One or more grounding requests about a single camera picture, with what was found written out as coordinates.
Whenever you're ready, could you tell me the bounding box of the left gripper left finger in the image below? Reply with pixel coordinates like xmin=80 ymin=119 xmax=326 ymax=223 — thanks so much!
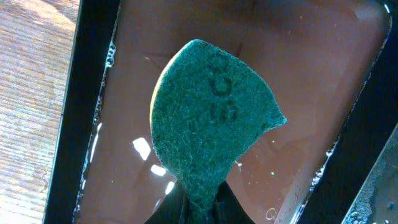
xmin=145 ymin=181 xmax=188 ymax=224

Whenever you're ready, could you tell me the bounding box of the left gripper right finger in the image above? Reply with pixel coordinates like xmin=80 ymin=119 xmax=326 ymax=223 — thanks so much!
xmin=213 ymin=181 xmax=254 ymax=224

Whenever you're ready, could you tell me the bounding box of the green yellow sponge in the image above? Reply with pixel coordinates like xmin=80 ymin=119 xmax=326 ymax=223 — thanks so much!
xmin=150 ymin=39 xmax=287 ymax=223

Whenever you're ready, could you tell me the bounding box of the black round tray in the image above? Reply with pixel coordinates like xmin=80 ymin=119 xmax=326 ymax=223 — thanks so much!
xmin=341 ymin=128 xmax=398 ymax=224

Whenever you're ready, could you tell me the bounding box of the black rectangular tray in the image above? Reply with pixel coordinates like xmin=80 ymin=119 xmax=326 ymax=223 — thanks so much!
xmin=45 ymin=1 xmax=387 ymax=223

